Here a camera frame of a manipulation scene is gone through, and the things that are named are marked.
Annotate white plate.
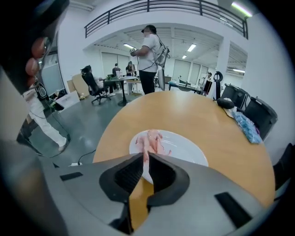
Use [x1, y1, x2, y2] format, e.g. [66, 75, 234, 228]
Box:
[129, 130, 209, 185]

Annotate black padded pouch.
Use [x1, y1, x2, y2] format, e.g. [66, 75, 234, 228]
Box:
[217, 97, 236, 109]

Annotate grey white backpack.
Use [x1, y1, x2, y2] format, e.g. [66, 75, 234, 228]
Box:
[153, 45, 171, 92]

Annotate black office chair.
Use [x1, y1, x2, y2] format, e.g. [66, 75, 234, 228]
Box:
[81, 72, 112, 106]

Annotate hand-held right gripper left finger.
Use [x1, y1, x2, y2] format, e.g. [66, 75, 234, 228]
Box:
[99, 152, 145, 234]

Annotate black white chair headrest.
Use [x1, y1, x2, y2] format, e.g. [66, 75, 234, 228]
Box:
[212, 71, 224, 101]

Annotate round glass table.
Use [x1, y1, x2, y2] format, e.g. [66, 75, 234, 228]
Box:
[103, 77, 139, 107]

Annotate long office desk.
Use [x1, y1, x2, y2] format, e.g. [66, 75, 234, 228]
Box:
[167, 79, 204, 93]

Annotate person's white shirt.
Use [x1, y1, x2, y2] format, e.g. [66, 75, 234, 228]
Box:
[0, 66, 31, 142]

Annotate black power cable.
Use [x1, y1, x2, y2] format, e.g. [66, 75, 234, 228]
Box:
[77, 149, 97, 165]

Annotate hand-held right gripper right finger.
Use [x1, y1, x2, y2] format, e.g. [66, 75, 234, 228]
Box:
[147, 152, 190, 213]

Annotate pink item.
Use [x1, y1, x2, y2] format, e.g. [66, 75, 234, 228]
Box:
[135, 129, 172, 169]

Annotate black balcony railing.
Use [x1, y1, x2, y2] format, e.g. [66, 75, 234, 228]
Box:
[84, 0, 249, 40]

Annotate brown cardboard boxes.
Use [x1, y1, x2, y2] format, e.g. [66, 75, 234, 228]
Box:
[66, 73, 91, 99]

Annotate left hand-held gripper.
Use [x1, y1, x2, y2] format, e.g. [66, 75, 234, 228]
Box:
[0, 0, 70, 95]

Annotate black backpack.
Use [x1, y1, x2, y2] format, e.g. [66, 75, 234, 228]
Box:
[34, 80, 50, 102]

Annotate person's left hand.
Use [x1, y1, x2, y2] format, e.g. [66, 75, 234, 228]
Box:
[24, 36, 47, 87]

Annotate white flat box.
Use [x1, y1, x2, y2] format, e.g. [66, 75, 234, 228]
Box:
[54, 90, 81, 109]

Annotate clear bag of blue packets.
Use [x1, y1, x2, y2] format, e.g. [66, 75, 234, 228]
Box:
[232, 111, 263, 145]

